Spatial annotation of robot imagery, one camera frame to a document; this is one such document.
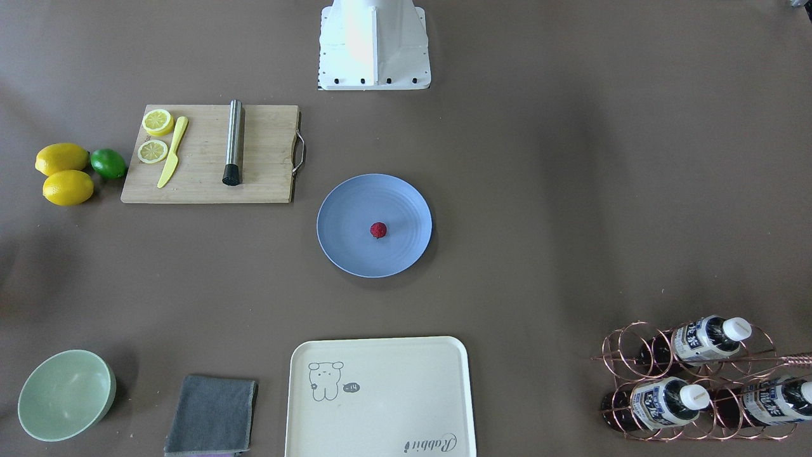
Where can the yellow lemon upper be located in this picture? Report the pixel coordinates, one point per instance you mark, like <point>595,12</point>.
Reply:
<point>61,157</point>

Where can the lemon half on board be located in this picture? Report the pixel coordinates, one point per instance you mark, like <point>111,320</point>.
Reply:
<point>158,122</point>

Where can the green lime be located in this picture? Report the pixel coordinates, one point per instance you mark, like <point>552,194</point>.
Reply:
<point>108,163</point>

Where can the yellow plastic knife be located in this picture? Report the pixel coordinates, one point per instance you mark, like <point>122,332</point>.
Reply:
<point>172,159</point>

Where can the mint green bowl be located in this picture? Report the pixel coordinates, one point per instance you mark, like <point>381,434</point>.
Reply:
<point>65,395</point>

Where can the lower middle drink bottle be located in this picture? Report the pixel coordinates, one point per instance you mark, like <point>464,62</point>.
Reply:
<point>667,403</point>

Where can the bamboo cutting board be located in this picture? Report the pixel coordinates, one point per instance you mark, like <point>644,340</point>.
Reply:
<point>267,159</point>

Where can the copper wire bottle rack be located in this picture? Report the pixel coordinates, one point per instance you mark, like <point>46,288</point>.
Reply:
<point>757,363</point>

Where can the cream rabbit tray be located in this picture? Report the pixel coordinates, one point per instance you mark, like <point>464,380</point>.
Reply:
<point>380,397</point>

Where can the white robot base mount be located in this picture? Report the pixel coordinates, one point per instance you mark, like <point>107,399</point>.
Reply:
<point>373,45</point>

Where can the yellow lemon lower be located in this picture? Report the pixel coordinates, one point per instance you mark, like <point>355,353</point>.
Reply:
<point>68,188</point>

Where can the blue plate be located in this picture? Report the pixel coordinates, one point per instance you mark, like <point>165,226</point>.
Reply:
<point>346,214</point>

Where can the grey folded cloth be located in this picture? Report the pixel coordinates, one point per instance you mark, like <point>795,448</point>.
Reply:
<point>213,417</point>

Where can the red strawberry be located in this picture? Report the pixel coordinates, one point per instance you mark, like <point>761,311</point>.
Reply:
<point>378,230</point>

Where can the lower outer drink bottle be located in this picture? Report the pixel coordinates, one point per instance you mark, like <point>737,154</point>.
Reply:
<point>786,399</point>

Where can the steel muddler black tip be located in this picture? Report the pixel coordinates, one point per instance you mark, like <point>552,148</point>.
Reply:
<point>232,173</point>

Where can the yellow lemon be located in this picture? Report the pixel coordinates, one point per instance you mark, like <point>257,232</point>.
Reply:
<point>61,157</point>
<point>68,188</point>

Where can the lemon slice on board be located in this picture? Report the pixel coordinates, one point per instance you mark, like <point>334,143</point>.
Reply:
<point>152,151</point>

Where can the top drink bottle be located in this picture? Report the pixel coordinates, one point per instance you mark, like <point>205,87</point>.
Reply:
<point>712,338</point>

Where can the drink bottle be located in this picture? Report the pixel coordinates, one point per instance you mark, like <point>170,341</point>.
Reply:
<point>667,403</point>
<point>786,399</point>
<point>712,338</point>

